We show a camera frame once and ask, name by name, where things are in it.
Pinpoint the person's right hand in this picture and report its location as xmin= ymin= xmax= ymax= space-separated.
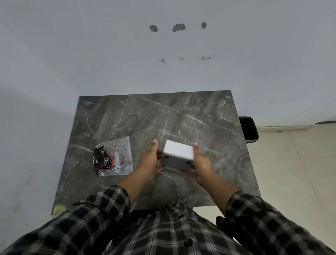
xmin=183 ymin=142 xmax=214 ymax=186

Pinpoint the black printed round packet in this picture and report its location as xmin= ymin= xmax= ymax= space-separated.
xmin=92 ymin=147 xmax=112 ymax=175

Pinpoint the black plastic bin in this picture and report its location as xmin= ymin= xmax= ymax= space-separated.
xmin=238 ymin=117 xmax=259 ymax=144

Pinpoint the black white plaid shirt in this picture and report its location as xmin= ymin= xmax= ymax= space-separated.
xmin=0 ymin=185 xmax=336 ymax=255

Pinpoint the person's left hand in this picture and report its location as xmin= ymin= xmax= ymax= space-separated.
xmin=138 ymin=139 xmax=164 ymax=181

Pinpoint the person's left forearm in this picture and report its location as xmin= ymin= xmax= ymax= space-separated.
xmin=115 ymin=169 xmax=156 ymax=208

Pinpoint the white square box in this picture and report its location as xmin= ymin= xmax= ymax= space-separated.
xmin=161 ymin=140 xmax=195 ymax=173

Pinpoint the clear plastic bag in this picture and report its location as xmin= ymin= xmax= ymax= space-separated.
xmin=92 ymin=136 xmax=134 ymax=177

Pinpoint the person's right forearm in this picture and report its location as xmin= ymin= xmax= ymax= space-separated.
xmin=195 ymin=177 xmax=240 ymax=218

